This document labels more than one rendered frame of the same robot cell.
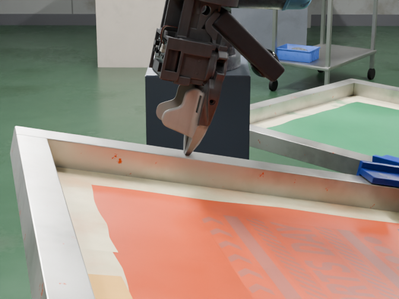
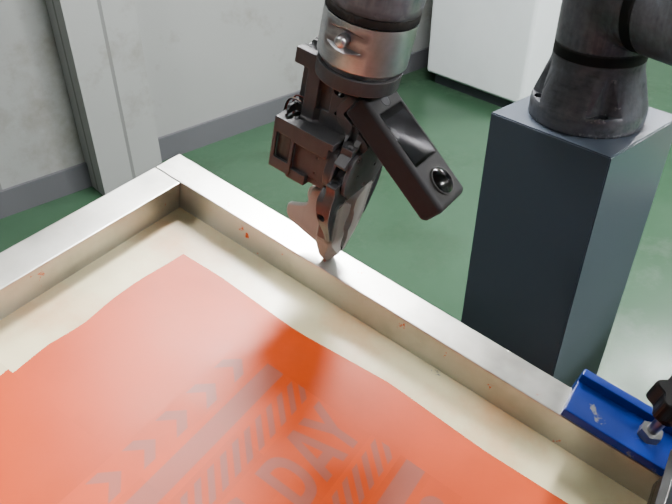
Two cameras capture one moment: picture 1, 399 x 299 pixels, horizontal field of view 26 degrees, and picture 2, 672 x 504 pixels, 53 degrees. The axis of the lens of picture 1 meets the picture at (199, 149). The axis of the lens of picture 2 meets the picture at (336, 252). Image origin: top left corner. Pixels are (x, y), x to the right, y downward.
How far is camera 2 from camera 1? 81 cm
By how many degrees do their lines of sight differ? 46
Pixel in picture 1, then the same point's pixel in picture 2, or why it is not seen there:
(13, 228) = not seen: hidden behind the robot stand
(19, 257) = not seen: hidden behind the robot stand
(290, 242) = (278, 453)
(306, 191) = (459, 373)
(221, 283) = (38, 482)
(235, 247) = (178, 427)
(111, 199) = (164, 285)
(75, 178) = (179, 239)
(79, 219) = (65, 304)
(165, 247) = (85, 387)
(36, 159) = (98, 212)
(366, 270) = not seen: outside the picture
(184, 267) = (45, 432)
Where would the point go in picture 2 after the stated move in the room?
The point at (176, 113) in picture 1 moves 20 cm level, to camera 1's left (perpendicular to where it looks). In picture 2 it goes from (299, 209) to (185, 140)
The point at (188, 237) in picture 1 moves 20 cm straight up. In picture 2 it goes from (145, 384) to (96, 179)
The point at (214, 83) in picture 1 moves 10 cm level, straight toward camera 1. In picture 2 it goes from (324, 196) to (228, 240)
